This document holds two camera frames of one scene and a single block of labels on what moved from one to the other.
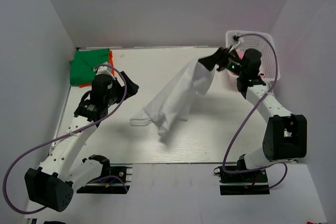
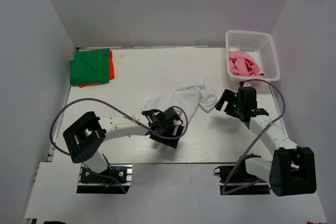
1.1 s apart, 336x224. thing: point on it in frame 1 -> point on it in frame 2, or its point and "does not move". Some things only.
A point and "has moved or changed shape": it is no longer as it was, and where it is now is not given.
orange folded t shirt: [111, 63] does not move
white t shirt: [174, 99] has moved or changed shape
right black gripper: [220, 59] -> [226, 102]
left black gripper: [124, 85] -> [166, 133]
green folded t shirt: [81, 68] does not move
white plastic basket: [265, 43] does not move
